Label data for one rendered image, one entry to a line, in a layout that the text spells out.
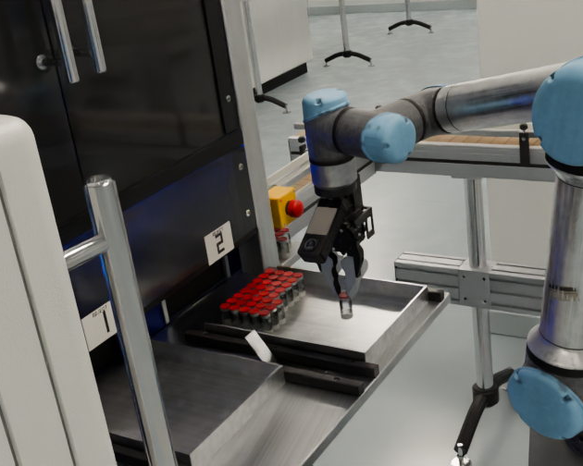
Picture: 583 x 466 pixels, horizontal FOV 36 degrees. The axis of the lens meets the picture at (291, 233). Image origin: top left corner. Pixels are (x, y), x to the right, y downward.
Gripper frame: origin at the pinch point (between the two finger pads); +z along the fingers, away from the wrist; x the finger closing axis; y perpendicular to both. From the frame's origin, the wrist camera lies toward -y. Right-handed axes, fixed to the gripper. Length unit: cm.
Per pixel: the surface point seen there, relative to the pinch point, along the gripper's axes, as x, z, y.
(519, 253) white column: 28, 72, 154
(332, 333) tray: 5.1, 10.8, 2.6
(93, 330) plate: 29.4, -3.8, -30.4
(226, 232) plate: 31.2, -3.5, 8.3
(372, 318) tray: 0.9, 11.0, 10.1
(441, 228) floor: 98, 110, 235
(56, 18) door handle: 25, -54, -26
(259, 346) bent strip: 11.6, 7.1, -10.7
